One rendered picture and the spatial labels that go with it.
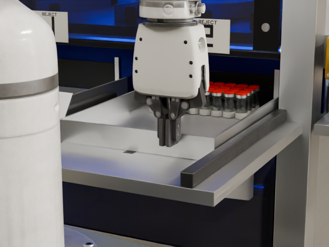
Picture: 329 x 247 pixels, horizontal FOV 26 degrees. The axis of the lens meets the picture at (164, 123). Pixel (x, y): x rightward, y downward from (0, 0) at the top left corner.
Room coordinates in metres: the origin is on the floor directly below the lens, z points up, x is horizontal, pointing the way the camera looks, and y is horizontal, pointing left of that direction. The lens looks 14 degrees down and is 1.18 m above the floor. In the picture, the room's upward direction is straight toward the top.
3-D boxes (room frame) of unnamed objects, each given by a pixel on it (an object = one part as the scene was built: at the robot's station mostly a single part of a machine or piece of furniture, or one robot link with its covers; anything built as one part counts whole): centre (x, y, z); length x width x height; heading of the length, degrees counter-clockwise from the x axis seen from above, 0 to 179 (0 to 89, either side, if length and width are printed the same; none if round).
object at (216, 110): (1.25, -0.06, 0.90); 0.18 x 0.02 x 0.05; 65
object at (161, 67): (0.98, -0.01, 1.03); 0.10 x 0.07 x 0.11; 64
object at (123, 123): (1.17, -0.03, 0.90); 0.34 x 0.26 x 0.04; 155
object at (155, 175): (1.21, 0.15, 0.87); 0.70 x 0.48 x 0.02; 64
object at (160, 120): (0.98, 0.01, 0.94); 0.03 x 0.03 x 0.07; 64
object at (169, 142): (0.97, -0.02, 0.94); 0.03 x 0.03 x 0.07; 64
